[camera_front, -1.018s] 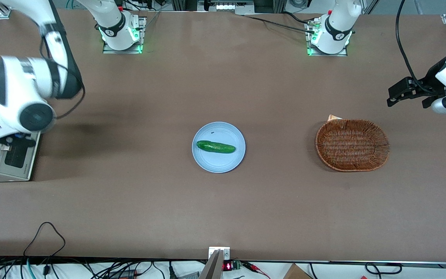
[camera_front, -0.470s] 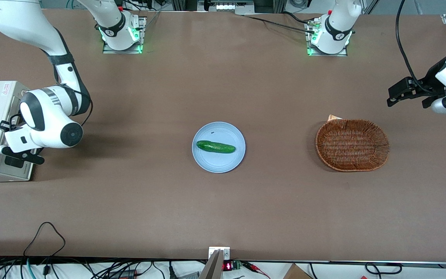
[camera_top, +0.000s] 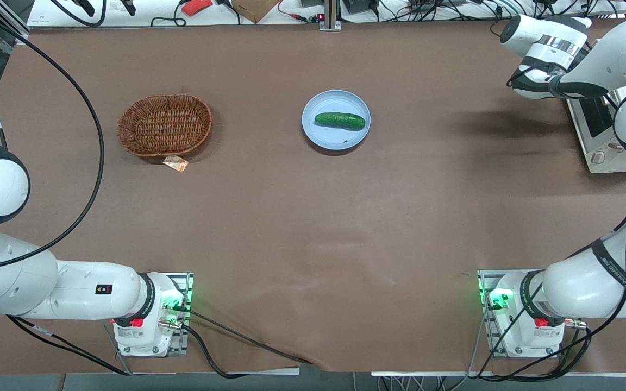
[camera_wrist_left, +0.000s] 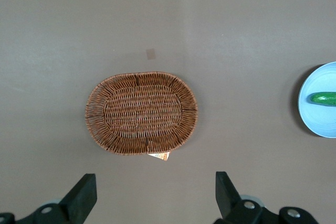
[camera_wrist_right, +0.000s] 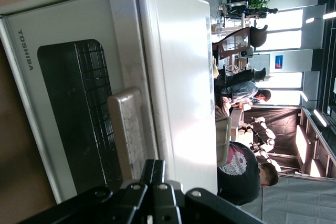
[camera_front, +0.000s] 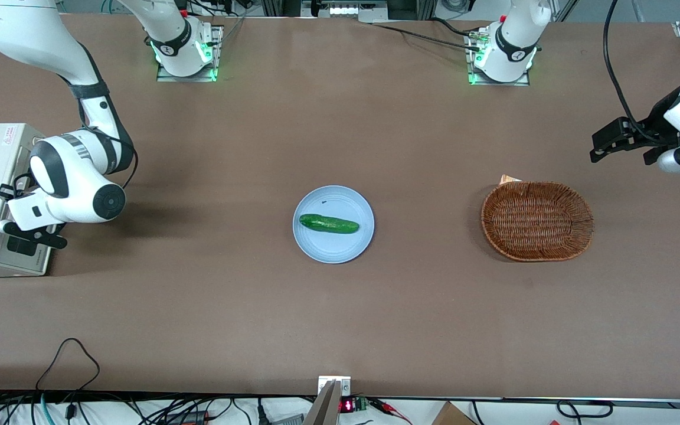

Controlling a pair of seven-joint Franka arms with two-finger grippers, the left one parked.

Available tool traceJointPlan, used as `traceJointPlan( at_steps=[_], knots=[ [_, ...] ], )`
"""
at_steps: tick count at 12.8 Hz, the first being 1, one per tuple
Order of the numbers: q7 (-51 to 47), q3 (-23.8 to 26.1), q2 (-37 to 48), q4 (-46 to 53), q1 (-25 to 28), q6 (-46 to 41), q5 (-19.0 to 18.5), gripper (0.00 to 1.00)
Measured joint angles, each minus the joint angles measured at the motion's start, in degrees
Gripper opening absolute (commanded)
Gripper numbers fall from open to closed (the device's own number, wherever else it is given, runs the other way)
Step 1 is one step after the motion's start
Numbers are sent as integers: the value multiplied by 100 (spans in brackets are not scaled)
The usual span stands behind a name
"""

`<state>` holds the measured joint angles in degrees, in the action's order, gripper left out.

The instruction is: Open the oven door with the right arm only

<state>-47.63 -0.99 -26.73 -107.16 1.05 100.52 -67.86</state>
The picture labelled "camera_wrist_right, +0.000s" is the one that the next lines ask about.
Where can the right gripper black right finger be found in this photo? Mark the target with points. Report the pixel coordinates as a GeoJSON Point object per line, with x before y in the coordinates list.
{"type": "Point", "coordinates": [183, 208]}

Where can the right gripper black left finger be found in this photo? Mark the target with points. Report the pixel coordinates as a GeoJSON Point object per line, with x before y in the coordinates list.
{"type": "Point", "coordinates": [105, 208]}

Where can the white Toshiba toaster oven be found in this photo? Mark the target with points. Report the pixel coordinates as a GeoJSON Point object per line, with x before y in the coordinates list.
{"type": "Point", "coordinates": [65, 19]}

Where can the white Toshiba toaster oven body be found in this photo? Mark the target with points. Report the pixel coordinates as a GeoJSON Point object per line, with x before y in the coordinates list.
{"type": "Point", "coordinates": [183, 77]}

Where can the person in black printed shirt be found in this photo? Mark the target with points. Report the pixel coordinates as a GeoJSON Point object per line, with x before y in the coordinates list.
{"type": "Point", "coordinates": [239, 176]}

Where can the beige chair back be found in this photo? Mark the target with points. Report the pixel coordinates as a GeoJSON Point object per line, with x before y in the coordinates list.
{"type": "Point", "coordinates": [223, 140]}

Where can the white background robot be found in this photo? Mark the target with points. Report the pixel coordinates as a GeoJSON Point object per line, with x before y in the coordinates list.
{"type": "Point", "coordinates": [265, 132]}

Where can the white fabric sheet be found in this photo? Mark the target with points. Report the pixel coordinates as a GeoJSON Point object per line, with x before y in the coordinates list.
{"type": "Point", "coordinates": [296, 203]}

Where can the person in grey shirt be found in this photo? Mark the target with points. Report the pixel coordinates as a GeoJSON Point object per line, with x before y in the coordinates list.
{"type": "Point", "coordinates": [244, 91]}

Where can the black backdrop curtain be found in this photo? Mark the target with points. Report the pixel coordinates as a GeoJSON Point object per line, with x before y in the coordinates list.
{"type": "Point", "coordinates": [283, 121]}

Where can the black office chair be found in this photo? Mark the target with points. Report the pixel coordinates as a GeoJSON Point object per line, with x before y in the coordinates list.
{"type": "Point", "coordinates": [258, 36]}
{"type": "Point", "coordinates": [258, 74]}

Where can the long ceiling light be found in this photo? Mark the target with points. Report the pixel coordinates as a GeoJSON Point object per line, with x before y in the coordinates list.
{"type": "Point", "coordinates": [304, 96]}
{"type": "Point", "coordinates": [320, 118]}

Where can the brown wooden desk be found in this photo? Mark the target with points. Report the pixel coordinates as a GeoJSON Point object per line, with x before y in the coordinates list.
{"type": "Point", "coordinates": [231, 45]}

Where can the white wall board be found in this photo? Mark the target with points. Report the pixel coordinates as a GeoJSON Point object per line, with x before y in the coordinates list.
{"type": "Point", "coordinates": [261, 62]}

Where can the blue wall poster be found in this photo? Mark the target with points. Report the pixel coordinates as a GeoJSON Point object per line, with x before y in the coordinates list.
{"type": "Point", "coordinates": [279, 62]}

